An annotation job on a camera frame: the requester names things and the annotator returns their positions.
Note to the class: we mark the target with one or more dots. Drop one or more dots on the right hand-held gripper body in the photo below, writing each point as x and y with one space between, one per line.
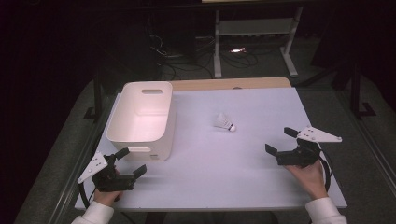
299 157

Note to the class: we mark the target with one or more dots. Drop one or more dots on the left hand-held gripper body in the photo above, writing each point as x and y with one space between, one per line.
109 182

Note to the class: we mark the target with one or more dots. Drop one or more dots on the person's left hand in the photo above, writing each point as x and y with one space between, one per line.
106 197

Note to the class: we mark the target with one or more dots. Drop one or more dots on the person's right hand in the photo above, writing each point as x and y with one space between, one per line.
311 182

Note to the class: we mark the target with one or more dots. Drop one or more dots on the white plastic storage bin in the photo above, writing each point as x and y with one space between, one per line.
140 124

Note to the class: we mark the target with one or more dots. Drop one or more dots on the white feather shuttlecock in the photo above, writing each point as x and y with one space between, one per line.
222 120

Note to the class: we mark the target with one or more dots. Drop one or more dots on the black metal stand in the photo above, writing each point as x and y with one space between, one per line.
97 99
355 90

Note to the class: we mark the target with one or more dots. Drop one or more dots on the wooden board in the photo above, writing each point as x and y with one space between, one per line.
230 84

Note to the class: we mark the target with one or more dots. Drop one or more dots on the white metal stand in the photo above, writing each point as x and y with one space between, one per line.
255 27

